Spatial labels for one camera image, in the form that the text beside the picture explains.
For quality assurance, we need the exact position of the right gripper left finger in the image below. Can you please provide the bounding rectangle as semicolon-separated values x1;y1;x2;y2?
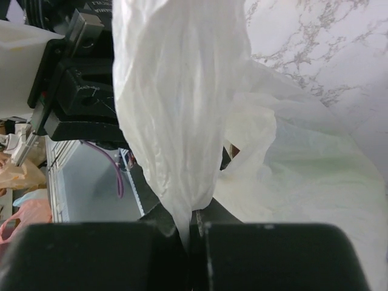
1;205;189;290

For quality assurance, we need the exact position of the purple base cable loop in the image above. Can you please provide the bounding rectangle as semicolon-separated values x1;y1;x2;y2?
83;139;125;199

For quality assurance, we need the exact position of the white slotted cable duct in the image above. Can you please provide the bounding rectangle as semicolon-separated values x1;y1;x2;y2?
119;149;145;218

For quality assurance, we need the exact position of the white lemon-print plastic bag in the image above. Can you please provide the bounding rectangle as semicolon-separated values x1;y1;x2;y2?
111;0;387;252

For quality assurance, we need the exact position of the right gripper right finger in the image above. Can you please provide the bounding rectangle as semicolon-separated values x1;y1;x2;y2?
190;196;372;291

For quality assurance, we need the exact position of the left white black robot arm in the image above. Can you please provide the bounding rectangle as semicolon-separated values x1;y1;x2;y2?
1;1;128;149

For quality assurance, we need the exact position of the tan plastic bag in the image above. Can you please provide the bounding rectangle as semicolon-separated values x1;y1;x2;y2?
1;152;46;190

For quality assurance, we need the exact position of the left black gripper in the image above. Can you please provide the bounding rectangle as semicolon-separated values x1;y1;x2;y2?
27;8;129;150

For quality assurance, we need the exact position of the pink plastic bag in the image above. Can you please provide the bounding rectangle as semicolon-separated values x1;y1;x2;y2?
1;199;52;244

